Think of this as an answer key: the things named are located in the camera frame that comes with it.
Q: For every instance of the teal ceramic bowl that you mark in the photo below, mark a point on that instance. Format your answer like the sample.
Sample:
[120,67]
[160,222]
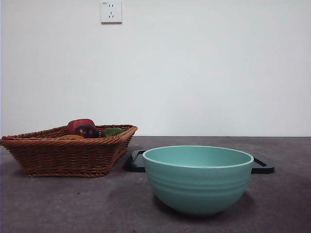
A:
[196,189]

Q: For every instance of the brown kiwifruit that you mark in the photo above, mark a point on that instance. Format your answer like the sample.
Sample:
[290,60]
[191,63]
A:
[71,137]

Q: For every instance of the green avocado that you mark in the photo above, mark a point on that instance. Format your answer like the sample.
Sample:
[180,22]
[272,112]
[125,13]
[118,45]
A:
[111,132]

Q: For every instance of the dark purple plum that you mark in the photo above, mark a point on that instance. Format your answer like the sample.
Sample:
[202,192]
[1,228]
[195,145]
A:
[86,131]

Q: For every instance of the red apple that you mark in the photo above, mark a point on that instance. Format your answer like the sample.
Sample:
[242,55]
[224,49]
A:
[80,122]

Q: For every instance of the brown wicker basket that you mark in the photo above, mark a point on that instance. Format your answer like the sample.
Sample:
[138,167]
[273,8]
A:
[65,157]

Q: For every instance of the dark green rectangular tray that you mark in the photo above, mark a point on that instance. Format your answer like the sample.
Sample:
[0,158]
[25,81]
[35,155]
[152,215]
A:
[263,168]

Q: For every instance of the white wall power socket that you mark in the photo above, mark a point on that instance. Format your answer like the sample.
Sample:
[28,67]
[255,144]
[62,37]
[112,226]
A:
[111,12]

